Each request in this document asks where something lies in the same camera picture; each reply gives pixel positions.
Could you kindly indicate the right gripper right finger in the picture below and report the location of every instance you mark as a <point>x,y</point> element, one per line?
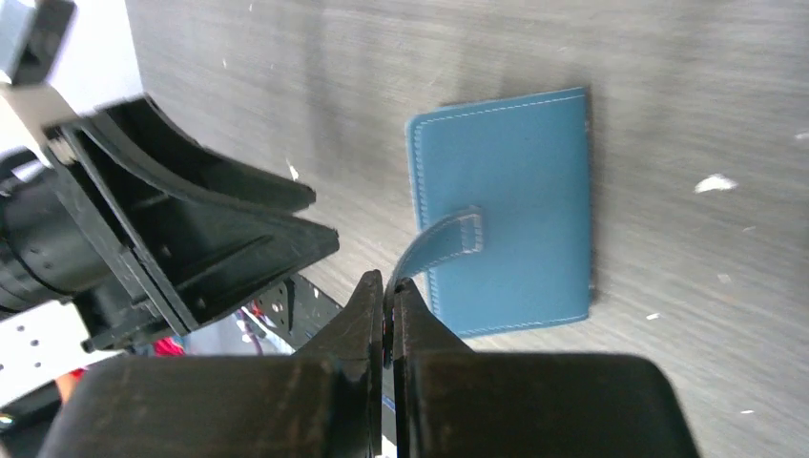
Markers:
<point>452,401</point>

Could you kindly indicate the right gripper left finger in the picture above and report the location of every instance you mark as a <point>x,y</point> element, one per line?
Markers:
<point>322,401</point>

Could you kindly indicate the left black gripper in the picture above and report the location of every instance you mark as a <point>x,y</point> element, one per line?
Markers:
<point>80,230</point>

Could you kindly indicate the blue leather card holder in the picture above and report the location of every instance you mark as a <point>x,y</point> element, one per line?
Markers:
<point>502,198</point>

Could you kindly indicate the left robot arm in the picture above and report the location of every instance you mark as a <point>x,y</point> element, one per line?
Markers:
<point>54,338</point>

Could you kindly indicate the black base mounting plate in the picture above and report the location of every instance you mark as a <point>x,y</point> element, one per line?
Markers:
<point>290,314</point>

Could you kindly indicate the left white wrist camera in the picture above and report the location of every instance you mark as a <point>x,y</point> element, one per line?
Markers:
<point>61,60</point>

